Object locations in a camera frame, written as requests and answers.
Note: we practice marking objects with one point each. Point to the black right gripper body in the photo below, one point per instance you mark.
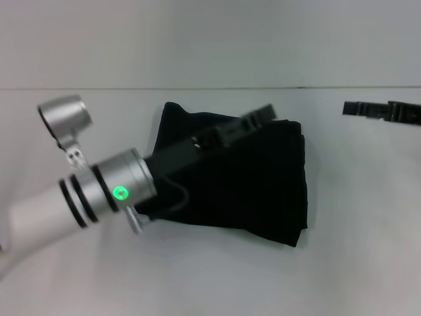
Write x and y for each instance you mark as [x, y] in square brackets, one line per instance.
[404, 113]

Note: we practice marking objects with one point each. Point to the black shirt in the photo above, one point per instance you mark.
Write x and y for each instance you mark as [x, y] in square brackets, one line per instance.
[246, 191]

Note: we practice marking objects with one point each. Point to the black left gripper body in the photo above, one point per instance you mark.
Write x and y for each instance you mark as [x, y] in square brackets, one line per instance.
[184, 158]

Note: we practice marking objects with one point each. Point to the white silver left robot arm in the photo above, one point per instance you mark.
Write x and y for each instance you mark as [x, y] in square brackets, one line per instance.
[65, 204]

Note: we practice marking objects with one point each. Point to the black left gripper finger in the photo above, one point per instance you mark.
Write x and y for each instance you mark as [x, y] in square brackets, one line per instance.
[260, 113]

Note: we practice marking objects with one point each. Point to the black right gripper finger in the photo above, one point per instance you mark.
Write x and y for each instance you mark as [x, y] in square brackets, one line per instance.
[363, 109]

